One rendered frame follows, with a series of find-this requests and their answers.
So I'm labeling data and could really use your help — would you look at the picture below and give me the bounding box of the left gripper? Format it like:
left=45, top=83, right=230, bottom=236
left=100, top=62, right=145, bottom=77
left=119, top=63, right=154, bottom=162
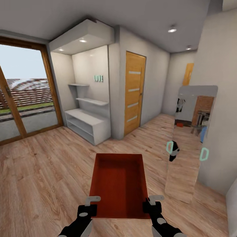
left=77, top=204, right=97, bottom=217

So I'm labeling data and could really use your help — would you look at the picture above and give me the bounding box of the storage box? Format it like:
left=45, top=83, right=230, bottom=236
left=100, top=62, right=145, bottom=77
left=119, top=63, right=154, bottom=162
left=89, top=153, right=151, bottom=219

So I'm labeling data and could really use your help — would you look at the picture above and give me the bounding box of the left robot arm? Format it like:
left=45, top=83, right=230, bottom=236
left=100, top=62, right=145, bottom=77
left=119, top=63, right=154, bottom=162
left=57, top=196, right=101, bottom=237

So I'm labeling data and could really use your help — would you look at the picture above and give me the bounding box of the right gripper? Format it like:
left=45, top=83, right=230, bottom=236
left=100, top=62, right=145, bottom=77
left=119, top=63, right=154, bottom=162
left=142, top=198, right=162, bottom=215

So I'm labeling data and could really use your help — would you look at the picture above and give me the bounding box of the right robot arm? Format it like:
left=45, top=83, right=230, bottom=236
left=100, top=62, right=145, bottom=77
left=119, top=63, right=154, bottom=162
left=142, top=195, right=189, bottom=237

